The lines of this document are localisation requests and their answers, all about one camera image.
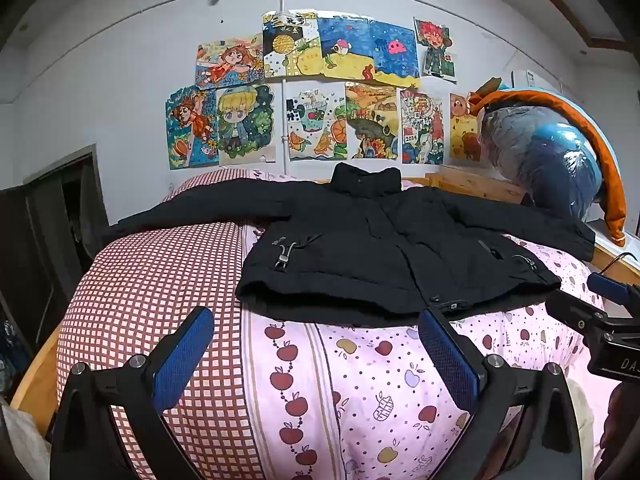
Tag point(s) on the metal hanger hook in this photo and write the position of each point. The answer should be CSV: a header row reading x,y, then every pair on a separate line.
x,y
616,258

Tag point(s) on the white wall conduit pipe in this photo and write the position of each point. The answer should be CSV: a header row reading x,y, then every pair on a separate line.
x,y
283,0

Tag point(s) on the dark wardrobe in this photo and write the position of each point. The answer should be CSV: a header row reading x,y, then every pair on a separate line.
x,y
45,240

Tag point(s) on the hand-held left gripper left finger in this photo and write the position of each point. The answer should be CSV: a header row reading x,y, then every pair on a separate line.
x,y
182,355

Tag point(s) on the white air conditioner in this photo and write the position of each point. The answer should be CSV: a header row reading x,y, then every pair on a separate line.
x,y
525,79

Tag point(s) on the plastic-wrapped blue grey bundle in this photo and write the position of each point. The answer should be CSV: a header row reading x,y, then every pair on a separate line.
x,y
545,160

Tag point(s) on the orange cloth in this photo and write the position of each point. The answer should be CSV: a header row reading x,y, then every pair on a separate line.
x,y
607,160

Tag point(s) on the group of colourful wall drawings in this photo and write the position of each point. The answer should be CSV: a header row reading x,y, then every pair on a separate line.
x,y
320,125

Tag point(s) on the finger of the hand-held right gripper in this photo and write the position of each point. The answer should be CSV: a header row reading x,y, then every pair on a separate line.
x,y
575,310
612,287

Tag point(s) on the red checkered blanket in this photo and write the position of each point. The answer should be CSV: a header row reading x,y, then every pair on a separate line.
x,y
150,290

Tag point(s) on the pink apple-print bedsheet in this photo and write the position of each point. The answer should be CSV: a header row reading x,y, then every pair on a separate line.
x,y
360,385

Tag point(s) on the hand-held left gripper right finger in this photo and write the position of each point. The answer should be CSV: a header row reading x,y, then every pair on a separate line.
x,y
450,360

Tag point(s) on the black jacket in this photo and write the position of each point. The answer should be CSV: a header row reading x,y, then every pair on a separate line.
x,y
380,245

